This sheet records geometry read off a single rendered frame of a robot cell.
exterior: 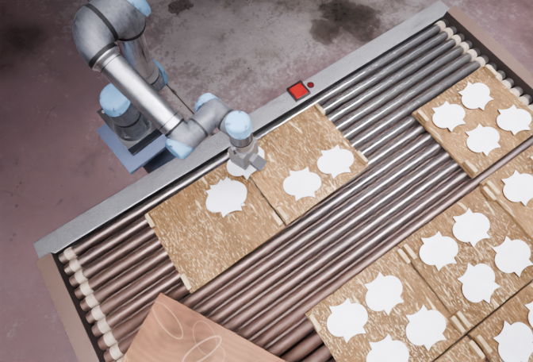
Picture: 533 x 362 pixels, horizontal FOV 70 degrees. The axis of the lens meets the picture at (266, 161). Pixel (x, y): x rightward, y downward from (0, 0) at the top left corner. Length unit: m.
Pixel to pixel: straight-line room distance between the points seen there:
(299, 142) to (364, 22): 1.82
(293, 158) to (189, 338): 0.74
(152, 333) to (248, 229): 0.47
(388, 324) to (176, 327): 0.70
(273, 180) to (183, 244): 0.41
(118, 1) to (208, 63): 1.83
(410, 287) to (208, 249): 0.73
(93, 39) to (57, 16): 2.49
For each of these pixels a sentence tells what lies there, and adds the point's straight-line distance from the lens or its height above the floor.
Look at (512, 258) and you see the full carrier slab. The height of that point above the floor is 0.95.
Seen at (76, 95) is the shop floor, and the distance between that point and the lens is 3.12.
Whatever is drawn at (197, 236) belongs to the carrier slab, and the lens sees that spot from 1.47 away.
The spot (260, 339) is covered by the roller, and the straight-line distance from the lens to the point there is 1.44.
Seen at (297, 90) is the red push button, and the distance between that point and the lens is 1.69.
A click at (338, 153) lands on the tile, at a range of 1.56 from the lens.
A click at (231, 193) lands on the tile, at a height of 0.97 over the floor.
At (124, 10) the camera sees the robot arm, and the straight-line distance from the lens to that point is 1.19.
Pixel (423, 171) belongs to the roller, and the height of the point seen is 0.92.
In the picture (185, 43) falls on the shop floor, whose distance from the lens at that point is 3.11.
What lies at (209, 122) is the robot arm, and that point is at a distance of 1.16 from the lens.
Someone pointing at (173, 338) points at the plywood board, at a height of 1.04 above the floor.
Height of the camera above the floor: 2.36
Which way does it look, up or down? 68 degrees down
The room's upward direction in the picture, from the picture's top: 3 degrees counter-clockwise
